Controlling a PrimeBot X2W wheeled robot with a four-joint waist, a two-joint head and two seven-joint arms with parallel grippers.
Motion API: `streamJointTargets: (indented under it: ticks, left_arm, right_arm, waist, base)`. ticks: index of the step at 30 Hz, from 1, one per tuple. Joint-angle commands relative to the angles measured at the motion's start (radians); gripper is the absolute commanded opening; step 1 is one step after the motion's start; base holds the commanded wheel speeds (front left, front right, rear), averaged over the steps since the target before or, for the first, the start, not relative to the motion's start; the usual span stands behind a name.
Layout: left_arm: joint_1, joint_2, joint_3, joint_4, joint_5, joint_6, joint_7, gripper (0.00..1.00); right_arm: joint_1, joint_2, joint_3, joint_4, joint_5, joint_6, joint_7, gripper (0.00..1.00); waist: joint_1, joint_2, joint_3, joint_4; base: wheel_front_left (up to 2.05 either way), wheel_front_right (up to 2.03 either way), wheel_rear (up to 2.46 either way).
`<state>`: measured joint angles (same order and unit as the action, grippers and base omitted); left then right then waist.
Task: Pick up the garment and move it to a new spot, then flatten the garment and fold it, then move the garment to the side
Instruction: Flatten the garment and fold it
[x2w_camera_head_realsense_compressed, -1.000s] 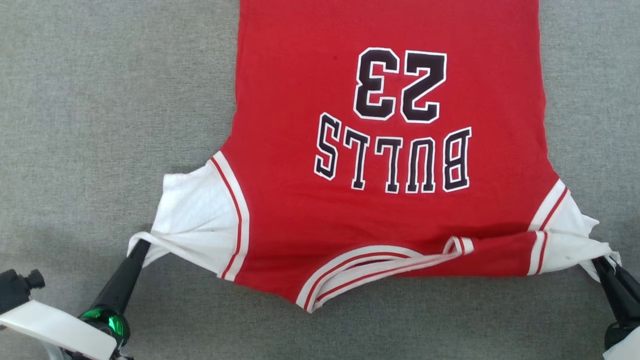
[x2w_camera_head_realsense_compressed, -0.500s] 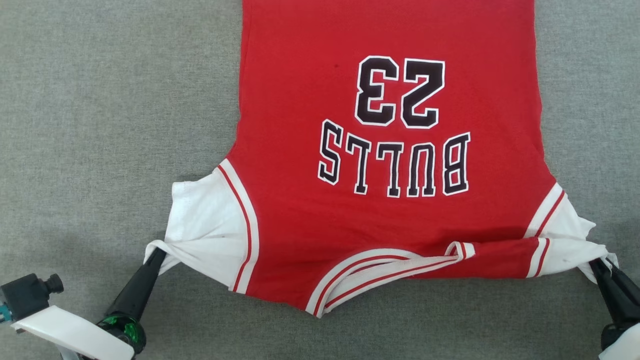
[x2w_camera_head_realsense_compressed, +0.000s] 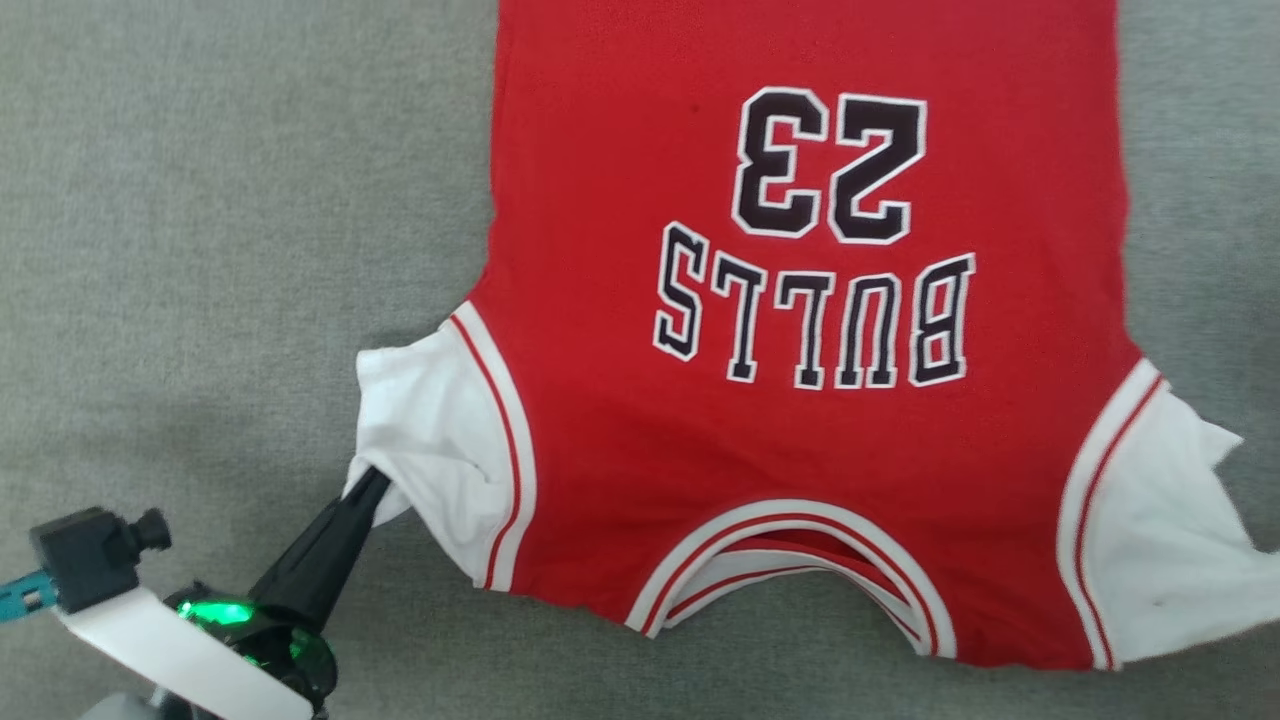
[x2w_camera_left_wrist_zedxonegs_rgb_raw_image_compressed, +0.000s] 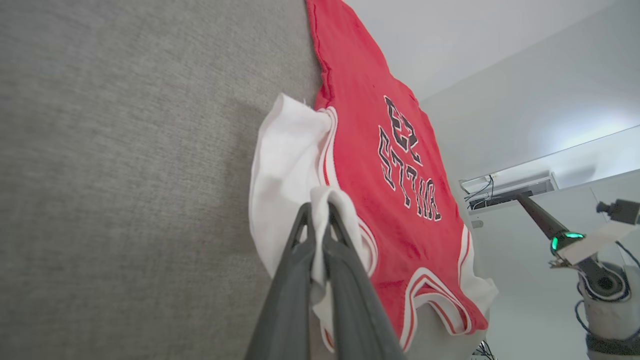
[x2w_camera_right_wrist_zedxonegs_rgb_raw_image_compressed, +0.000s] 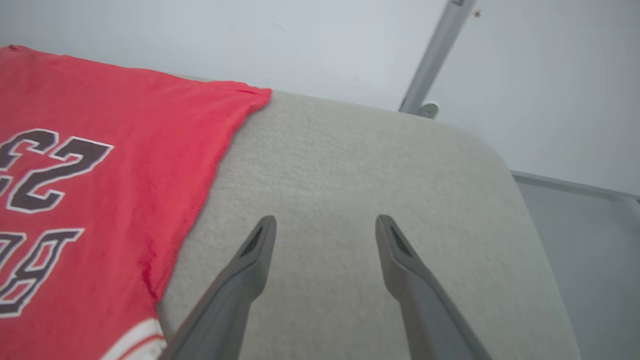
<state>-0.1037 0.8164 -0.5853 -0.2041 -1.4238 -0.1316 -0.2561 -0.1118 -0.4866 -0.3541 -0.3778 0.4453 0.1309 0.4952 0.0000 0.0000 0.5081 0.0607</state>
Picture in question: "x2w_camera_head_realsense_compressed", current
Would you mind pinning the red Bulls 23 jersey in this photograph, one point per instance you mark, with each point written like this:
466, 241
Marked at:
620, 430

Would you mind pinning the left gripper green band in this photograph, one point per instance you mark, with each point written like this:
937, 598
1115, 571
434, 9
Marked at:
290, 650

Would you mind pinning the grey fabric sofa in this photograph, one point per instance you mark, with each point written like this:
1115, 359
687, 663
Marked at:
200, 200

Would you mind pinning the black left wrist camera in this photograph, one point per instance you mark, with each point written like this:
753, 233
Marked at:
85, 555

